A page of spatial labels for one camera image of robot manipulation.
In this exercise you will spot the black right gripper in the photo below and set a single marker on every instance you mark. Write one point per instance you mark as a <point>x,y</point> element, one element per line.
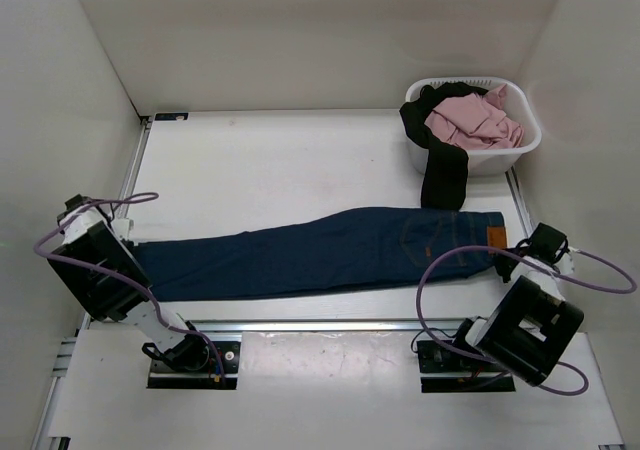
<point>502,268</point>

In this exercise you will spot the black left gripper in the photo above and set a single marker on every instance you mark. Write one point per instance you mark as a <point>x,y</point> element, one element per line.
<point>129,245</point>

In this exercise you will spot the dark blue denim trousers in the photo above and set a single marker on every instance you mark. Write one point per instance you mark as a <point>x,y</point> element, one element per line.
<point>358,249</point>

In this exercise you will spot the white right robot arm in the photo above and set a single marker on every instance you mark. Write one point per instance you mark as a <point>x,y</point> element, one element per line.
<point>531,327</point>

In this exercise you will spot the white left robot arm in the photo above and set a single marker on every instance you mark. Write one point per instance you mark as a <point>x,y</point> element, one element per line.
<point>91,254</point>

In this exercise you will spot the white plastic laundry basket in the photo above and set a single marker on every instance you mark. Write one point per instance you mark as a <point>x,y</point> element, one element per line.
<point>516,107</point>

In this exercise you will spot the black garment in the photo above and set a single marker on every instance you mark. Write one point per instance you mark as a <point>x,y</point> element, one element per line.
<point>446,173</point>

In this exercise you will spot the pink garment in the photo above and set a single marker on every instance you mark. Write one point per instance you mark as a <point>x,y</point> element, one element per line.
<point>476,122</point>

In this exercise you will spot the white front cover board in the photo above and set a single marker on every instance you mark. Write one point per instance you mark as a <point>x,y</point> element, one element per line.
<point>353,389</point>

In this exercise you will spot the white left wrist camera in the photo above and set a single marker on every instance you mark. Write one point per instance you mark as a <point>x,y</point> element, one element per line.
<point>122,228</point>

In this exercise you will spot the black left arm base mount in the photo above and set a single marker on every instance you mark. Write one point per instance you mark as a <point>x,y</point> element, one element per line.
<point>194,367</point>

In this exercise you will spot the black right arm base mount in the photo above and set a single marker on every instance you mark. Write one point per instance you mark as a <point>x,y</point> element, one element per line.
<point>444,372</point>

